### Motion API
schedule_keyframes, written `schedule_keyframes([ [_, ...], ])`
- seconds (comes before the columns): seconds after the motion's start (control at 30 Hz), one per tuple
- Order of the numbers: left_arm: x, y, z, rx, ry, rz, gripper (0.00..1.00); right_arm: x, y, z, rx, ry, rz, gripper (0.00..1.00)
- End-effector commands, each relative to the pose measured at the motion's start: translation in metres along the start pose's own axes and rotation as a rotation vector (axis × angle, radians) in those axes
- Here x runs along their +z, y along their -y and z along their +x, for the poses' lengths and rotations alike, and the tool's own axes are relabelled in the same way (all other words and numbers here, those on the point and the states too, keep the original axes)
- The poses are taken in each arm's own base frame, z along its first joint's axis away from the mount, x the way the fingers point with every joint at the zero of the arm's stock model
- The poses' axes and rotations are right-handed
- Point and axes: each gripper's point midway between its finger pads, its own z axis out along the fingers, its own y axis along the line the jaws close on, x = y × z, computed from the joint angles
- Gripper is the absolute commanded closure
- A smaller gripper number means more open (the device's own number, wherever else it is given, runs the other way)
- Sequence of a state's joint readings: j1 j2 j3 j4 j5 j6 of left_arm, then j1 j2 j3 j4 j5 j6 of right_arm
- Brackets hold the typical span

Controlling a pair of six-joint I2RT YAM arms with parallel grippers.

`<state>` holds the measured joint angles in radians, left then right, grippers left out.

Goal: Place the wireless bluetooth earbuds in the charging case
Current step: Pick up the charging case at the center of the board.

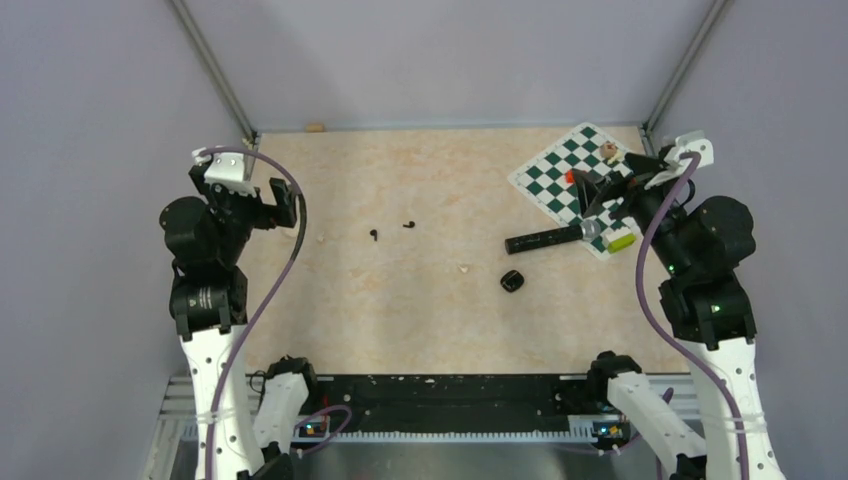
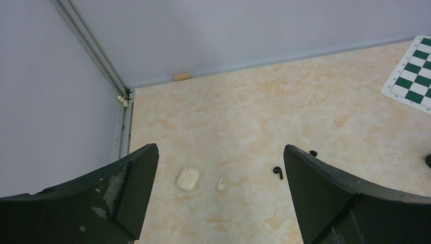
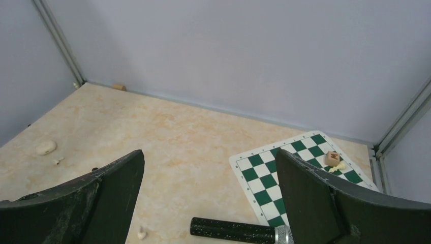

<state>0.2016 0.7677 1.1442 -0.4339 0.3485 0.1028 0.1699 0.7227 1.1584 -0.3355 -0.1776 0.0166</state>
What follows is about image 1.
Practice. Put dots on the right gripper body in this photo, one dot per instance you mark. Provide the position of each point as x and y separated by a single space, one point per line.
643 203

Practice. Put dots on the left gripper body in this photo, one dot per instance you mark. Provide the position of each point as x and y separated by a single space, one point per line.
238 213

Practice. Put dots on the white earbud charging case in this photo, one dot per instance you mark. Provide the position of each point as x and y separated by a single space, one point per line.
291 233

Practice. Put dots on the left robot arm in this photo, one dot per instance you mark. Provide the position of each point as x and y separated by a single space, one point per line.
206 234

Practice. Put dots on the black earbud case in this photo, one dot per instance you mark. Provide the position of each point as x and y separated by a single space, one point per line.
512 281

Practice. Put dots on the black microphone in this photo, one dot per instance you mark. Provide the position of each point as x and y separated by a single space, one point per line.
586 230

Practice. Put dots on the small beige figurine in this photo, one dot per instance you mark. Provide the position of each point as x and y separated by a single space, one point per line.
610 152

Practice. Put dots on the yellow green white block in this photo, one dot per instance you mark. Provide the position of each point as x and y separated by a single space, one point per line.
618 239

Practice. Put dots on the green white chessboard mat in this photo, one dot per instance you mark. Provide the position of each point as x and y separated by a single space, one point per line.
541 181

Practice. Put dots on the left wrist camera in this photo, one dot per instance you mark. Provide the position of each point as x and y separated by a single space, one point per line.
231 171

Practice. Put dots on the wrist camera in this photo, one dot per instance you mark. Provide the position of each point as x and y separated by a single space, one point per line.
231 171
685 148

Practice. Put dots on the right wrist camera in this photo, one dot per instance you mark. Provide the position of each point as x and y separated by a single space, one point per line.
685 148

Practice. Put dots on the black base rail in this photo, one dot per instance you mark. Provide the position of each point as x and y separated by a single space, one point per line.
458 408

